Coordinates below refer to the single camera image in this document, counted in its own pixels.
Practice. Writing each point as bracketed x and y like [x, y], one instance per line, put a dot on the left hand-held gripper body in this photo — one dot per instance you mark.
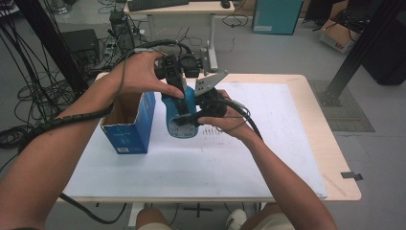
[172, 70]

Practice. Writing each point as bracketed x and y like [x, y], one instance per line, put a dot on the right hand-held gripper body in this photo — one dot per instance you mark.
[209, 102]

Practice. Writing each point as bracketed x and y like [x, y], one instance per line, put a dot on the blue bottle with white cap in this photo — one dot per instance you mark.
[174, 111]

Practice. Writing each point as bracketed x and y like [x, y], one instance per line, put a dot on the blue cardboard box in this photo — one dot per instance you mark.
[134, 134]

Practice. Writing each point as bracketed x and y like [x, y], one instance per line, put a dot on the person's right hand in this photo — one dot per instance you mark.
[233, 123]

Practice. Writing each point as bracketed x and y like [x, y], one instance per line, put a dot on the person's left hand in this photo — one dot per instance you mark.
[137, 76]

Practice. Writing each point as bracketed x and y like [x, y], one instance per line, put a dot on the white paper sheet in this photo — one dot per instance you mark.
[191, 169]

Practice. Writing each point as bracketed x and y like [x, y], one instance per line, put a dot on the white desk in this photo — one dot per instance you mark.
[191, 8]

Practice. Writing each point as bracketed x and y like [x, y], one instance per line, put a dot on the black keyboard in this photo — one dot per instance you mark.
[156, 4]

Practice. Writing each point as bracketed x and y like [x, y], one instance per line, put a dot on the black computer mouse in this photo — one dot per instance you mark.
[225, 4]

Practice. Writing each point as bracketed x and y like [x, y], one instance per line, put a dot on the black equipment box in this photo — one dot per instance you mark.
[79, 44]

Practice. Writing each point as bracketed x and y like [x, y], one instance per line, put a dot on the person's left leg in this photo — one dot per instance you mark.
[153, 220]

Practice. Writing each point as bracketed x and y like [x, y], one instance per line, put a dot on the person's leg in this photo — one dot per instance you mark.
[153, 220]
[274, 220]

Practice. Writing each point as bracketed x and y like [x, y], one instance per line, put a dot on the white shoe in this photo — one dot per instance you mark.
[236, 220]

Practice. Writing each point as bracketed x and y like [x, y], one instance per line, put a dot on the teal cabinet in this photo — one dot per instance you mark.
[277, 16]

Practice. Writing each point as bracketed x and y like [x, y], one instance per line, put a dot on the black metal stand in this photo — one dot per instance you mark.
[51, 41]

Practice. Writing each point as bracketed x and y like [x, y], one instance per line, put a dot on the person's right leg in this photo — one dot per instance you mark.
[274, 220]

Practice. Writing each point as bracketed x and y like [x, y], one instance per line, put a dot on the brown cardboard box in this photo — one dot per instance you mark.
[338, 36]

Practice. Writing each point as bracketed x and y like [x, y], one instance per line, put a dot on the grey grid floor mat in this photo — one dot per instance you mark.
[354, 118]

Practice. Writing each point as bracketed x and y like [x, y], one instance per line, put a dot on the strip of black tape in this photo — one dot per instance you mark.
[351, 175]

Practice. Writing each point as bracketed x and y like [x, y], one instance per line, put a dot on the large black case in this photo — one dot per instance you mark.
[386, 48]

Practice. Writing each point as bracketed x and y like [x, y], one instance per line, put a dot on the black slanted metal post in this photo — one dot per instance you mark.
[364, 48]

